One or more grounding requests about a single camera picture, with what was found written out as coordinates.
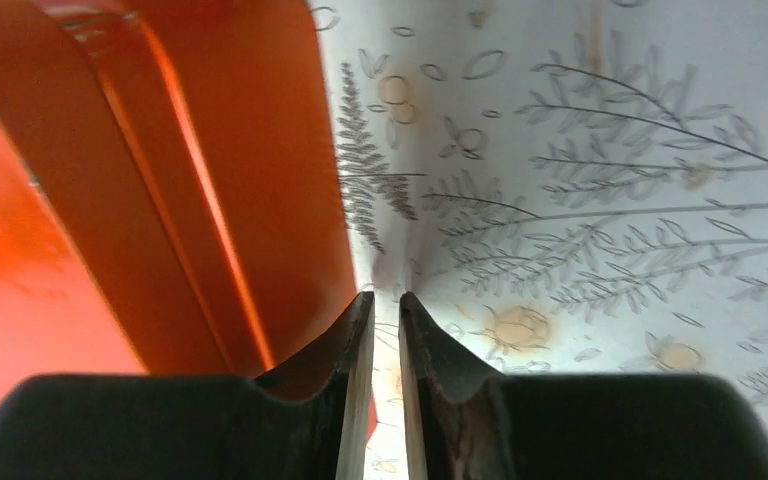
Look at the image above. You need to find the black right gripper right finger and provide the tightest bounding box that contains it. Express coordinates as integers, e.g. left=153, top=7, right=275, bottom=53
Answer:
left=399, top=293, right=768, bottom=479

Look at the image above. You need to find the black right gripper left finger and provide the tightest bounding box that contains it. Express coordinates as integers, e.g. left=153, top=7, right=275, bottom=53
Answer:
left=0, top=292, right=375, bottom=479

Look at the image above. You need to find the orange box lid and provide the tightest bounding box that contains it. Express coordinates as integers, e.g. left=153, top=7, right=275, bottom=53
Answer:
left=0, top=0, right=379, bottom=442

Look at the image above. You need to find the floral tablecloth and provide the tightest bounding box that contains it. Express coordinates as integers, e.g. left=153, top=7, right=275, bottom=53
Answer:
left=310, top=1, right=768, bottom=479

